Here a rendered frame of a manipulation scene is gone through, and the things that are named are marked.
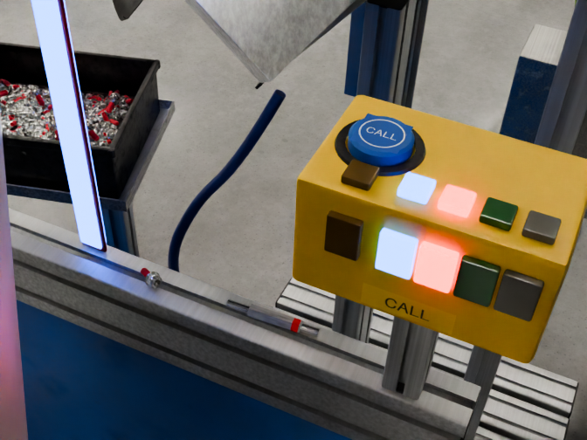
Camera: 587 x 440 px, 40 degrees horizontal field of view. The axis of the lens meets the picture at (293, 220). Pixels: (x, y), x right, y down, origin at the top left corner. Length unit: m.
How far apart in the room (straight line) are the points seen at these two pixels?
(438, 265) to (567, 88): 0.55
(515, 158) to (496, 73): 2.12
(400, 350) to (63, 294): 0.32
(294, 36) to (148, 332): 0.32
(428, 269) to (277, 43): 0.40
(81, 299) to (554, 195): 0.43
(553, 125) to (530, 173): 0.50
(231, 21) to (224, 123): 1.50
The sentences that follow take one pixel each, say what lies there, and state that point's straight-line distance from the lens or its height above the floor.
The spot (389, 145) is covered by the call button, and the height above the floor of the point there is 1.08.
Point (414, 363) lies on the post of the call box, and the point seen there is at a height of 0.90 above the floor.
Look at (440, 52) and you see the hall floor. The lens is 2.69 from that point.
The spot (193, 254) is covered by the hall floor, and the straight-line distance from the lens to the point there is 1.93.
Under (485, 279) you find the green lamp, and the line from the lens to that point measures 0.47.
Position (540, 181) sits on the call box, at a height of 1.07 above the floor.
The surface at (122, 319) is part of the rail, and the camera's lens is 0.74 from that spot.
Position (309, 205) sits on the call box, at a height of 1.05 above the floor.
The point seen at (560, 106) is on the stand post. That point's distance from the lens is 0.99.
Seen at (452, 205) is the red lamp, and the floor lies 1.08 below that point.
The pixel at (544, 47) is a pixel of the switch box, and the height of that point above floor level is 0.84.
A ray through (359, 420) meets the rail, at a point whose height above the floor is 0.81.
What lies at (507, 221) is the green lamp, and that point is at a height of 1.08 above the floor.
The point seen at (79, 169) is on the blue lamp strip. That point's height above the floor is 0.95.
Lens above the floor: 1.38
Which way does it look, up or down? 43 degrees down
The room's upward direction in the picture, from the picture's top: 3 degrees clockwise
